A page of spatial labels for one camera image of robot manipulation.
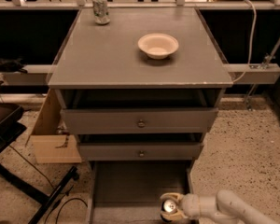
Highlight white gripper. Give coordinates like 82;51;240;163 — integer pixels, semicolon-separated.
161;192;201;222

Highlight blue pepsi can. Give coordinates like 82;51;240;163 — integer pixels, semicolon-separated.
161;199;177;222

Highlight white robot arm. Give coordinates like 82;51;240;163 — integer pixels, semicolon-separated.
161;189;278;224

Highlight grey open bottom drawer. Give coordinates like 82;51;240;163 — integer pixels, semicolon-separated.
86;161;198;224

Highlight brass middle drawer knob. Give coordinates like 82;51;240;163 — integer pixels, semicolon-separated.
138;150;145;158

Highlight brass drawer knob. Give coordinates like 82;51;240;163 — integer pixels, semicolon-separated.
137;119;146;128
138;150;145;158

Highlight brass top drawer knob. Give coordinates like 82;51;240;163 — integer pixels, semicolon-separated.
137;119;146;128

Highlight grey middle drawer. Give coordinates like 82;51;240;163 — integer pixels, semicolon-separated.
78;142;203;161

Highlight grey top drawer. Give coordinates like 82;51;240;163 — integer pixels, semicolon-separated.
61;108;218;134

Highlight grey drawer cabinet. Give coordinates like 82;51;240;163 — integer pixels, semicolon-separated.
47;7;234;224

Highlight cardboard box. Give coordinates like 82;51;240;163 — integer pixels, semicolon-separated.
29;91;82;163

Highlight white paper bowl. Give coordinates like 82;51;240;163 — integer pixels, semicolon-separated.
138;34;179;60

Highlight black chair base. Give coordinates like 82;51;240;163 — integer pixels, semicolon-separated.
0;102;80;224

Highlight black floor cable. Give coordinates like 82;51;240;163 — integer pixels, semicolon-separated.
8;144;89;224

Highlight white cable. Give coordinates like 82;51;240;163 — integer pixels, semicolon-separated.
232;0;258;84

